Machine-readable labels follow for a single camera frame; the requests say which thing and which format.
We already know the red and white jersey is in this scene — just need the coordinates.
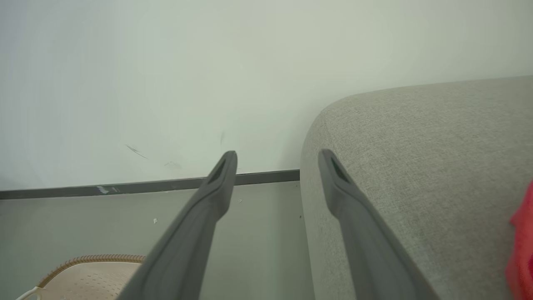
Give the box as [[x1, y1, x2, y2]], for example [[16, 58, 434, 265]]
[[504, 179, 533, 300]]

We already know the grey fabric sofa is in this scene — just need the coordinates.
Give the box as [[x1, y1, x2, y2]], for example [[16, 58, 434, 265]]
[[299, 75, 533, 300]]

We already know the black wall baseboard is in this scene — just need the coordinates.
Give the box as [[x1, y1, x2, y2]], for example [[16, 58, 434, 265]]
[[0, 169, 300, 200]]

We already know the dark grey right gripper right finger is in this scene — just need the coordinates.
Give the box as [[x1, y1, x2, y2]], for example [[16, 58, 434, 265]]
[[318, 149, 438, 300]]

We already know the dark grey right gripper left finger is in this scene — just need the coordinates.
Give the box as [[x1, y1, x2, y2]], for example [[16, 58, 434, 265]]
[[117, 150, 238, 300]]

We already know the cream perforated laundry basket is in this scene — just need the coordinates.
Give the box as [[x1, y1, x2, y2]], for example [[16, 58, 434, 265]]
[[16, 254, 147, 300]]

